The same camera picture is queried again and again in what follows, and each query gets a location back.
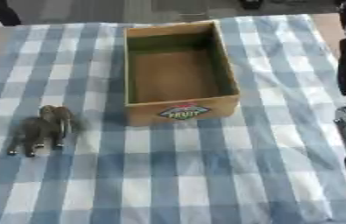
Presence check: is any black chair leg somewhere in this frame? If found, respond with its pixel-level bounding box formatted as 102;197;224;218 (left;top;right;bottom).
0;0;23;26

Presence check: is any grey toy elephant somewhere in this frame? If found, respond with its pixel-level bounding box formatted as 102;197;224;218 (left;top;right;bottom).
5;104;87;158

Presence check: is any black chair caster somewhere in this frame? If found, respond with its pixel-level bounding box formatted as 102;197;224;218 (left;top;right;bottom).
238;0;265;10

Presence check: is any tan cardboard box green inside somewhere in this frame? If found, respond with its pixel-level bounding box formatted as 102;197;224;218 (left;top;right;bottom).
122;19;242;128

